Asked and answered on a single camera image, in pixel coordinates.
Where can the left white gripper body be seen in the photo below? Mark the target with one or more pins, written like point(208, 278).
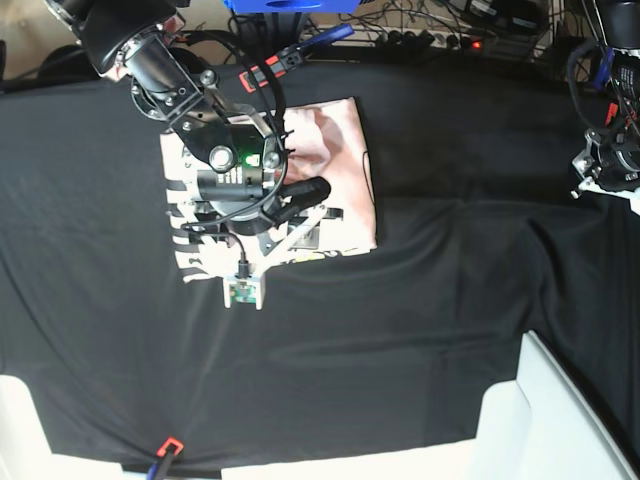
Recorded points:
point(608, 165)

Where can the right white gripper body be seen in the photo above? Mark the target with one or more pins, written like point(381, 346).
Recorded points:
point(240, 253)

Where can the pink T-shirt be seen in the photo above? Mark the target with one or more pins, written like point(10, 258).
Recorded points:
point(327, 140)

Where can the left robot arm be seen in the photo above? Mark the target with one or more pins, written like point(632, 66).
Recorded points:
point(614, 24)

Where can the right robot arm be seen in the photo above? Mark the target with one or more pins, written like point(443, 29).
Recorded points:
point(234, 214)

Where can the orange blue clamp right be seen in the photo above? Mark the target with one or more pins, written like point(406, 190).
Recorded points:
point(607, 90)

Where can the orange blue clamp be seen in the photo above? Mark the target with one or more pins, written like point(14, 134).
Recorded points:
point(607, 90)
point(293, 56)
point(165, 456)

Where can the black table cloth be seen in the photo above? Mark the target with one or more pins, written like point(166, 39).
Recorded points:
point(479, 242)

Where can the orange blue clamp bottom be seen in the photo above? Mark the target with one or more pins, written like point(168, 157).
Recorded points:
point(165, 456)

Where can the orange blue clamp top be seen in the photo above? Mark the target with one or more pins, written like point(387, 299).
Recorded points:
point(293, 56)

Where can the black power strip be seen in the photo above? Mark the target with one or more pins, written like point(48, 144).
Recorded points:
point(453, 40)

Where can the blue plastic box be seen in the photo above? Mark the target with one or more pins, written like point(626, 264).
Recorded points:
point(292, 6)

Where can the white table frame left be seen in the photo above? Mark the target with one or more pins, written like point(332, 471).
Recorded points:
point(25, 450)

